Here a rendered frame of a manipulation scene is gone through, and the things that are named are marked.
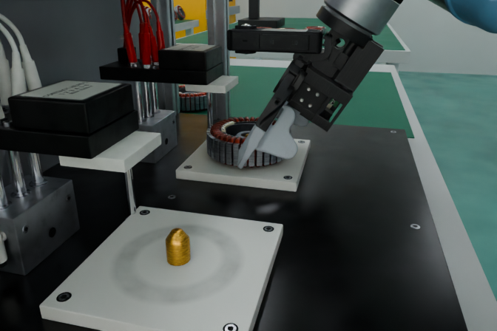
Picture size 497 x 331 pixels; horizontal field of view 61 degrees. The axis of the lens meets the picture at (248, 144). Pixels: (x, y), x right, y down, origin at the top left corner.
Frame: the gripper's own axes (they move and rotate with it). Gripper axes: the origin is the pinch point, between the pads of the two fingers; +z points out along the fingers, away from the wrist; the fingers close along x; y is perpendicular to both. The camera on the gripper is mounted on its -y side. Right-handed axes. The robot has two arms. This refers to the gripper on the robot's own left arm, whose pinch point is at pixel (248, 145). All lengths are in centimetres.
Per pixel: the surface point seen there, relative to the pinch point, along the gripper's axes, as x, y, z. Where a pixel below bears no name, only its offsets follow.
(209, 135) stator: -3.6, -4.8, 0.2
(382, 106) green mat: 40.9, 19.3, -6.1
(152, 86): 1.3, -15.7, 1.1
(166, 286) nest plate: -28.0, 1.1, 0.6
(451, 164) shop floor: 202, 104, 32
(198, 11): 322, -110, 65
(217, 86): -3.4, -7.0, -5.8
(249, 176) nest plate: -7.4, 2.3, 0.0
